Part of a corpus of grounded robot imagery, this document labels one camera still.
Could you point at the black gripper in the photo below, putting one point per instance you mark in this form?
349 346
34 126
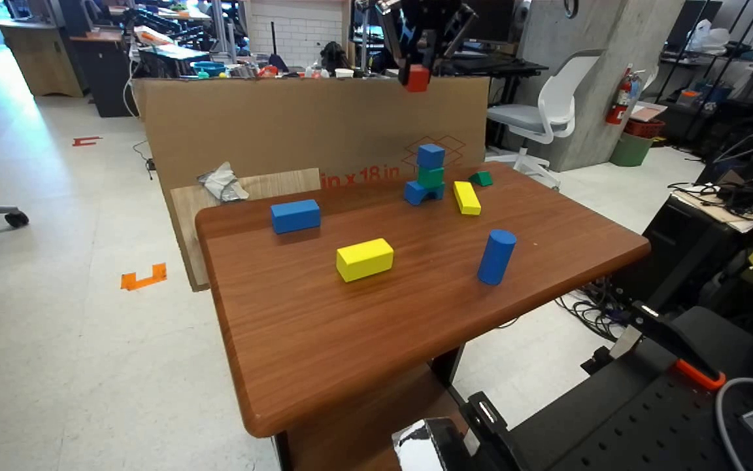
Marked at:
419 17

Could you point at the orange cube block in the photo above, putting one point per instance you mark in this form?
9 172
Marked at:
416 79

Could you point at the blue cube block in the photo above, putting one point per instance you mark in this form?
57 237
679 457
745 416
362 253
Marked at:
430 159

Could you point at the green cube block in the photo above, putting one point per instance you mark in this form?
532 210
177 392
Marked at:
432 180

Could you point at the blue arch block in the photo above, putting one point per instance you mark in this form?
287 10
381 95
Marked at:
415 194

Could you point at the flat green block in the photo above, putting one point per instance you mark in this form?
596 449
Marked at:
481 180

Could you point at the long yellow block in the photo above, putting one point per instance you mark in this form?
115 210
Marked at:
467 197

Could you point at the blue rectangular block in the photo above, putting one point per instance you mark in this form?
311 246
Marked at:
297 215

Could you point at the short yellow block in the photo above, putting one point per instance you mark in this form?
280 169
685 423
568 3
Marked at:
364 259

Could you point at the blue cylinder block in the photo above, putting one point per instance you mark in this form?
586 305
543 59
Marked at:
497 259

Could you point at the white office chair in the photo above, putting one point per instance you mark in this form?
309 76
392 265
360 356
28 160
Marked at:
543 114

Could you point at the large printed cardboard box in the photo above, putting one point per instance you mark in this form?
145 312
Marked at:
289 122

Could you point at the green bin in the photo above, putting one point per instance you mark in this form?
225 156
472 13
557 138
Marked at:
629 150

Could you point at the crumpled white cloth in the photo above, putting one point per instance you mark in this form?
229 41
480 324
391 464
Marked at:
224 185

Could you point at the white plastic bag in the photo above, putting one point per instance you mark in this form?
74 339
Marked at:
708 37

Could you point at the black cluttered desk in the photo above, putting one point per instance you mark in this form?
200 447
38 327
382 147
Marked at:
110 75

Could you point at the wooden cabinet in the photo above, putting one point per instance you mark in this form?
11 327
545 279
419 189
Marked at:
41 59

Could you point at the reflective metal plate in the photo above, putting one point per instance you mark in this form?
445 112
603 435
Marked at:
430 447

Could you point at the black perforated breadboard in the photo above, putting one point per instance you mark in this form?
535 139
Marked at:
655 428

